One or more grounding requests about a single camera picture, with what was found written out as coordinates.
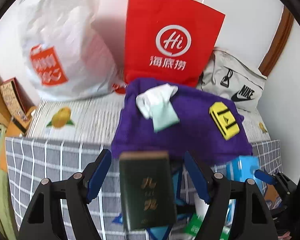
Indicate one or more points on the wooden door frame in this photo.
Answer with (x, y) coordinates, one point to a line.
(278, 43)

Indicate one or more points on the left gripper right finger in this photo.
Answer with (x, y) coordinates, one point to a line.
(252, 218)

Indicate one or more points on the white mint sock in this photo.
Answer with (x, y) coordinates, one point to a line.
(155, 104)

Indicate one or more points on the red Haidilao paper bag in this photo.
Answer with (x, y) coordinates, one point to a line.
(169, 40)

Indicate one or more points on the blue tissue pack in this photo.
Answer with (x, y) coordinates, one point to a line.
(243, 168)

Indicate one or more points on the grey checked bedsheet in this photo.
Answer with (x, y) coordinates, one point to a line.
(31, 160)

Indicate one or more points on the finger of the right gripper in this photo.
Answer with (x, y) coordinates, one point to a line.
(265, 177)

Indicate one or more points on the blue star patch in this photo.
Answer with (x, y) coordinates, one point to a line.
(184, 211)

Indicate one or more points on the yellow black tag item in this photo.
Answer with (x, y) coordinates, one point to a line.
(224, 120)

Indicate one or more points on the purple towel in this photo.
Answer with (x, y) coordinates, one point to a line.
(196, 131)

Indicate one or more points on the brown patterned book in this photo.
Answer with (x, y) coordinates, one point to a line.
(16, 103)

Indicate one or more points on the beige Nike bag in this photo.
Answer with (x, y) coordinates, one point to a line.
(228, 77)

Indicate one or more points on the white Miniso plastic bag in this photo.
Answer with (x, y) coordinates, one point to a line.
(66, 58)

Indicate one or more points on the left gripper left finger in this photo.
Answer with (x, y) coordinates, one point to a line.
(43, 218)

